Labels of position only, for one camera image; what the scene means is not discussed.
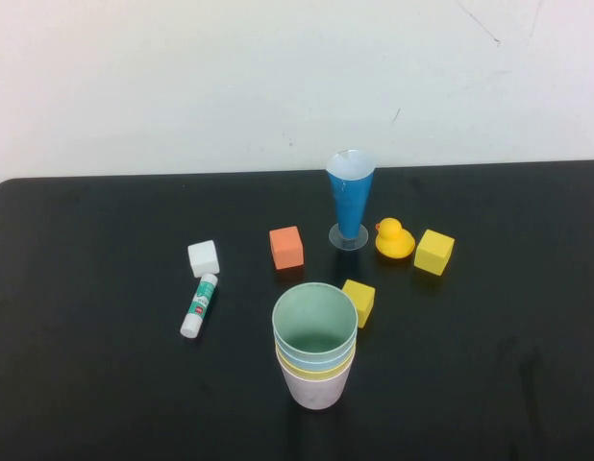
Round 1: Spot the pale green plastic cup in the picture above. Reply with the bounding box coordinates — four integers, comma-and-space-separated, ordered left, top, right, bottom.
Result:
271, 281, 359, 359

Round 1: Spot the light blue plastic cup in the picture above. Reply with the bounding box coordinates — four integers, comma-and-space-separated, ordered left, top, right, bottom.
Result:
273, 328, 359, 372

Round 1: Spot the yellow plastic cup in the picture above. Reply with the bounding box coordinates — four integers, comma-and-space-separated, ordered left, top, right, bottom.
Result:
275, 343, 358, 384

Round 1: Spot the orange foam cube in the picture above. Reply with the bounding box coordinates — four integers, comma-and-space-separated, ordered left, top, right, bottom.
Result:
269, 226, 306, 271

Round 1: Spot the blue cone glass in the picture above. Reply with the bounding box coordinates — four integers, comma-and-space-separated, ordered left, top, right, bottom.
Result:
325, 148, 377, 252

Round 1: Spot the white foam cube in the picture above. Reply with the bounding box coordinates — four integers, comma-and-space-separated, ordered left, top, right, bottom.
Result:
186, 239, 221, 279

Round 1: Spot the yellow foam cube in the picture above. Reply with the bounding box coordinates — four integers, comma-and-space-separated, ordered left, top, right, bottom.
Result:
413, 229, 456, 278
341, 279, 377, 330

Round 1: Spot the yellow rubber duck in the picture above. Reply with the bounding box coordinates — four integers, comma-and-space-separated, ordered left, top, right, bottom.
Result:
375, 217, 416, 260

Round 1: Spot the white green glue stick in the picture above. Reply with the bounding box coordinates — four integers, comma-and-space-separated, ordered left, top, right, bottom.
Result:
180, 272, 219, 340

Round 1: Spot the pink plastic cup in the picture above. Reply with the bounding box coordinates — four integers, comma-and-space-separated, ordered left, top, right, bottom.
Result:
277, 357, 355, 411

